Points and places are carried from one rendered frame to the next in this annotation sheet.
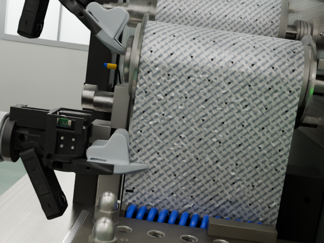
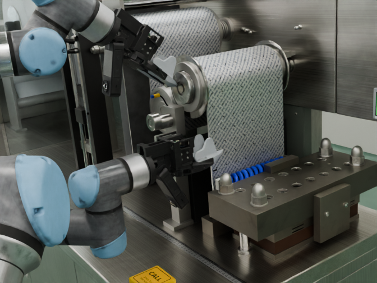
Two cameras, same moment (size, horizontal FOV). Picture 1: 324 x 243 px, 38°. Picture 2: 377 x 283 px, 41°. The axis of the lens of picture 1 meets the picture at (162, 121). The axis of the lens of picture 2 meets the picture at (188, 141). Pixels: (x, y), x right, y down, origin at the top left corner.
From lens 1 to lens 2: 0.75 m
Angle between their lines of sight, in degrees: 35
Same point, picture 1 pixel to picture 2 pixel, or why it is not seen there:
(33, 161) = (169, 177)
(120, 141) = (211, 142)
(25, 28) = (116, 90)
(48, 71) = not seen: outside the picture
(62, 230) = (135, 223)
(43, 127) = (167, 153)
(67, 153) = (185, 163)
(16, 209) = not seen: hidden behind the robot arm
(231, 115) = (254, 103)
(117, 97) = (177, 115)
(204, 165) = (248, 137)
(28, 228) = not seen: hidden behind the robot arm
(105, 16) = (164, 65)
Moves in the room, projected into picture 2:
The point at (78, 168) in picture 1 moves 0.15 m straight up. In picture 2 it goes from (200, 168) to (194, 100)
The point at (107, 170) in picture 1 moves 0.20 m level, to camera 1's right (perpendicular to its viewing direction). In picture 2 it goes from (211, 162) to (274, 141)
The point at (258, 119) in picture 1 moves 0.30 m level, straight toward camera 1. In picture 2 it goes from (267, 99) to (354, 126)
